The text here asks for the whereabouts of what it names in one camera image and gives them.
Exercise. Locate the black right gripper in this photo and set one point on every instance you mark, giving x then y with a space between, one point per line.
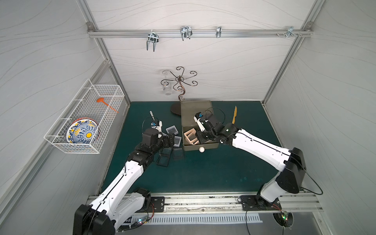
204 136

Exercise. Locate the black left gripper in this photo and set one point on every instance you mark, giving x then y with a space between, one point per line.
170 140

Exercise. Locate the white brooch box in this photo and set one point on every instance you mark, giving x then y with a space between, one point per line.
172 130
177 141

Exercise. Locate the pink brooch box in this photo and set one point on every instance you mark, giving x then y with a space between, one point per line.
191 137

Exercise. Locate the olive green drawer cabinet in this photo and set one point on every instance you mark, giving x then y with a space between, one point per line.
188 111

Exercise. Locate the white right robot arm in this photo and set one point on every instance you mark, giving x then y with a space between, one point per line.
289 163

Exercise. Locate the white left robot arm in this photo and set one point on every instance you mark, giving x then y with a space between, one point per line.
108 211

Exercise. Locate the black brooch box left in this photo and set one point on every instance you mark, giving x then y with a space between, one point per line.
164 157

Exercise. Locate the black brooch box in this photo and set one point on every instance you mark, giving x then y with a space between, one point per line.
164 157
178 153

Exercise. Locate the black brooch box right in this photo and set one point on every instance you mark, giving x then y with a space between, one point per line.
178 153

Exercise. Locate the metal spoon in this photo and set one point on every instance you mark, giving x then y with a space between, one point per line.
152 115

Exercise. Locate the yellow wooden knife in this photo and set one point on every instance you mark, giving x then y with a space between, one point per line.
234 115

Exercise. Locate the dark metal scroll stand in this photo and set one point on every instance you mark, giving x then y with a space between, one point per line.
179 85

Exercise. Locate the clear glass cup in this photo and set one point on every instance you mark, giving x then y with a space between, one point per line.
167 86

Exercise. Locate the orange plastic spoon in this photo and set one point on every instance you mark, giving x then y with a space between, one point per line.
102 100

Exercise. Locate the blue yellow patterned plate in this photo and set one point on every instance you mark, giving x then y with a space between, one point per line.
82 131

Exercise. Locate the metal hook small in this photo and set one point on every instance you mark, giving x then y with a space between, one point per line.
218 32

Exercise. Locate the metal hook left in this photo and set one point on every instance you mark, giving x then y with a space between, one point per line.
152 39

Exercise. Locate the metal hook centre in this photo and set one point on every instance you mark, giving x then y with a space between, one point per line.
186 32

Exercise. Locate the metal hook right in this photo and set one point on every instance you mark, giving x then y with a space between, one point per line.
289 33

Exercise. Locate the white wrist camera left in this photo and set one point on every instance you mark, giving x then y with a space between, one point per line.
157 124

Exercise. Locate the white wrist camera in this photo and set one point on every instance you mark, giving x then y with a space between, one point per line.
197 118
157 124

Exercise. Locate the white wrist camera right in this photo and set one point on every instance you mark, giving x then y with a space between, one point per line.
197 118

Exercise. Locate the white wire basket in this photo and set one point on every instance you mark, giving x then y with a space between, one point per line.
84 105

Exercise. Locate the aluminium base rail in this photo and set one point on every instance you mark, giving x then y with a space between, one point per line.
230 202

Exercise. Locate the aluminium top rail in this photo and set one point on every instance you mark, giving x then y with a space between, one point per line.
198 33

